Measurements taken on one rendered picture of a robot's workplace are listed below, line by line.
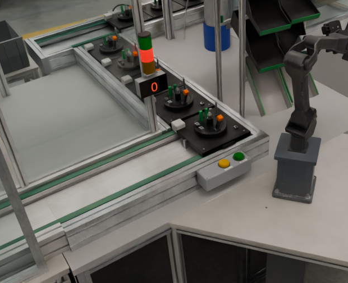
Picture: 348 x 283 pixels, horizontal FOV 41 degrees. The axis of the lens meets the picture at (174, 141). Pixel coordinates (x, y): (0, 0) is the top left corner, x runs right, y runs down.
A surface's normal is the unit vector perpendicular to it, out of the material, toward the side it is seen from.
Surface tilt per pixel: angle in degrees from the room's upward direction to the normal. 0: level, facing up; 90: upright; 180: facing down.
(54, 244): 90
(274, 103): 45
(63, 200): 0
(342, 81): 90
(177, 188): 90
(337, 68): 90
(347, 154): 0
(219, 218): 0
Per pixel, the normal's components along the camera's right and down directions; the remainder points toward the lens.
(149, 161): -0.09, -0.80
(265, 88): 0.19, -0.18
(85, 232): 0.51, 0.48
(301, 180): -0.35, 0.59
